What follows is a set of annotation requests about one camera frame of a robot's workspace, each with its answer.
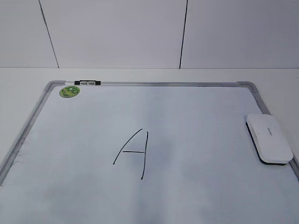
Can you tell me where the white whiteboard eraser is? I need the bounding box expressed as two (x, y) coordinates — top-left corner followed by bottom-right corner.
(244, 113), (294, 166)

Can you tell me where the white framed whiteboard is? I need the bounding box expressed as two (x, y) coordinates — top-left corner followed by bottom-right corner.
(0, 82), (299, 224)

